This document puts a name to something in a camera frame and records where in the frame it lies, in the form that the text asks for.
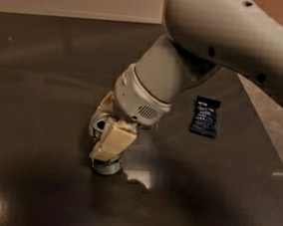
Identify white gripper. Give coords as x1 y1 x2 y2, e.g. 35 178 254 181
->
90 63 171 161

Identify green 7up soda can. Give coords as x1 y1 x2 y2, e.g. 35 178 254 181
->
88 108 123 175

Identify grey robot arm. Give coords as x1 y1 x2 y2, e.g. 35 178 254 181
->
90 0 283 162

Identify dark blue snack packet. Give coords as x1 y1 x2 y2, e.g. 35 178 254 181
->
189 97 220 138

